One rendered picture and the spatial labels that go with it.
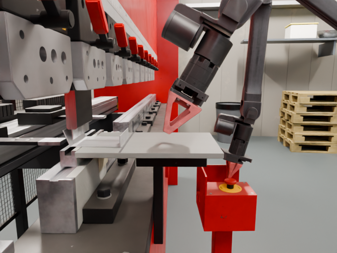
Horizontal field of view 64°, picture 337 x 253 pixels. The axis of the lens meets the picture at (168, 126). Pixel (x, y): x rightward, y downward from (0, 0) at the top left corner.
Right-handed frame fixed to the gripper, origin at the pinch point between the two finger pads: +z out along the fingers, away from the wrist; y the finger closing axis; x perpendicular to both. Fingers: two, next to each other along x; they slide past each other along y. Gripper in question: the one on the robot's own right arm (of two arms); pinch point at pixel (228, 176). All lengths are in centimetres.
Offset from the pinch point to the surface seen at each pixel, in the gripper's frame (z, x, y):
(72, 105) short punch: -19, 41, 47
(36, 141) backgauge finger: -9, 38, 53
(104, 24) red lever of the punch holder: -33, 45, 43
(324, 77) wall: -106, -402, -255
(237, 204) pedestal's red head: 2.9, 15.1, -0.1
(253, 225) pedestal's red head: 8.6, 15.1, -6.8
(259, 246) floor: 64, -72, -60
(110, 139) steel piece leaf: -13, 35, 39
